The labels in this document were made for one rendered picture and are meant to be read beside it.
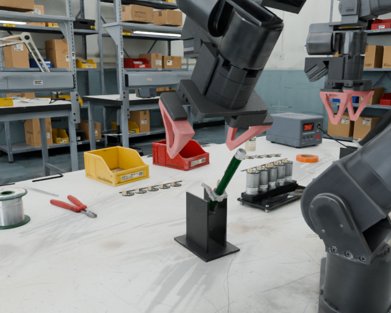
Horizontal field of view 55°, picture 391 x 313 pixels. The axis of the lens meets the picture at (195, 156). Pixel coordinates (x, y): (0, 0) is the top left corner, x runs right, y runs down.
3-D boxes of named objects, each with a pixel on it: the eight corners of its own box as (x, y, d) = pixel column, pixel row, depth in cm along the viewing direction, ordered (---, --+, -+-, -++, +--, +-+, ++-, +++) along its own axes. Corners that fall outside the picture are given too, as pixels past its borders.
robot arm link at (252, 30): (198, 47, 44) (218, -13, 39) (231, 41, 47) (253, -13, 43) (239, 82, 41) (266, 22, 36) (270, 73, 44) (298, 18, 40)
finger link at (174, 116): (145, 139, 52) (162, 82, 45) (191, 135, 55) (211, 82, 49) (164, 176, 48) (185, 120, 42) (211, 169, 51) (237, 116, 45)
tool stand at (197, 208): (194, 279, 52) (223, 235, 45) (164, 222, 58) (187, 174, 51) (227, 267, 56) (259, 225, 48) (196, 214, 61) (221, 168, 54)
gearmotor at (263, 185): (270, 194, 73) (271, 168, 72) (262, 197, 71) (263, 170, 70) (259, 190, 75) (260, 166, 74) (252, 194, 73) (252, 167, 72)
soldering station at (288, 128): (323, 145, 126) (324, 116, 124) (298, 149, 120) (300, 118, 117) (288, 138, 138) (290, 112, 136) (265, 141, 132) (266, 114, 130)
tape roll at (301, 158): (307, 163, 101) (307, 159, 101) (291, 159, 106) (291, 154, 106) (323, 161, 104) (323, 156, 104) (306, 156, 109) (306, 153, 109)
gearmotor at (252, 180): (261, 197, 71) (262, 171, 70) (253, 200, 69) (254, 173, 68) (251, 194, 73) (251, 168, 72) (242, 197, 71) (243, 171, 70)
